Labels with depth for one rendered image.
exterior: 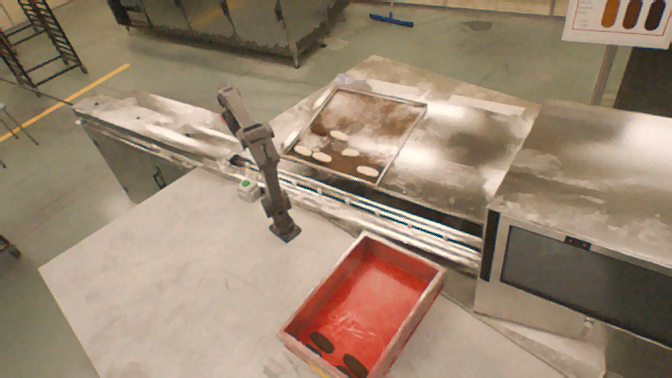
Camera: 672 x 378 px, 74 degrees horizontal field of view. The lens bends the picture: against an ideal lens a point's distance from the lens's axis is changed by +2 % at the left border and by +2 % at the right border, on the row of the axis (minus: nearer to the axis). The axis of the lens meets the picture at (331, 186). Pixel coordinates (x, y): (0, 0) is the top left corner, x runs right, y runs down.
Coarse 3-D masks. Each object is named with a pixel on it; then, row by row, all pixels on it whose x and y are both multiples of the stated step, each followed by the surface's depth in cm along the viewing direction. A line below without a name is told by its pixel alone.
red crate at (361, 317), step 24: (360, 264) 159; (384, 264) 158; (360, 288) 152; (384, 288) 150; (408, 288) 149; (336, 312) 146; (360, 312) 145; (384, 312) 144; (408, 312) 143; (336, 336) 140; (360, 336) 139; (384, 336) 138; (336, 360) 135; (360, 360) 133
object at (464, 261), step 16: (144, 144) 236; (192, 160) 215; (224, 176) 207; (240, 176) 201; (256, 176) 199; (288, 192) 188; (304, 192) 186; (304, 208) 184; (320, 208) 178; (336, 208) 176; (352, 224) 171; (368, 224) 168; (384, 224) 166; (400, 240) 160; (416, 240) 159; (432, 240) 158; (432, 256) 155; (448, 256) 152; (464, 256) 151
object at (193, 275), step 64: (192, 192) 204; (64, 256) 186; (128, 256) 180; (192, 256) 175; (256, 256) 170; (320, 256) 165; (128, 320) 157; (192, 320) 153; (256, 320) 149; (448, 320) 139
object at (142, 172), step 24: (120, 96) 286; (144, 96) 281; (192, 120) 251; (216, 120) 248; (96, 144) 279; (120, 144) 257; (120, 168) 283; (144, 168) 260; (168, 168) 239; (192, 168) 219; (144, 192) 288
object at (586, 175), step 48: (528, 144) 121; (576, 144) 119; (624, 144) 116; (528, 192) 109; (576, 192) 106; (624, 192) 104; (576, 240) 98; (624, 240) 95; (480, 288) 129; (528, 336) 131; (576, 336) 119; (624, 336) 109
